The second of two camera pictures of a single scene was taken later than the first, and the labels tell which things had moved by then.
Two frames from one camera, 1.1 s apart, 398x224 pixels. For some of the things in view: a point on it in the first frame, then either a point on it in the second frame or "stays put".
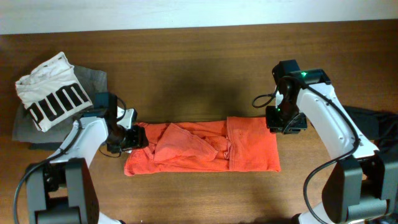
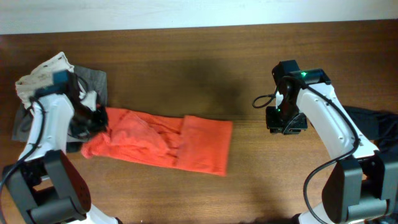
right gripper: (274, 126) stays put
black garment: (379, 127) stays put
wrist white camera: (125, 121) -> (89, 99)
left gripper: (138, 140) -> (79, 132)
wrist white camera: (278, 99) stays put
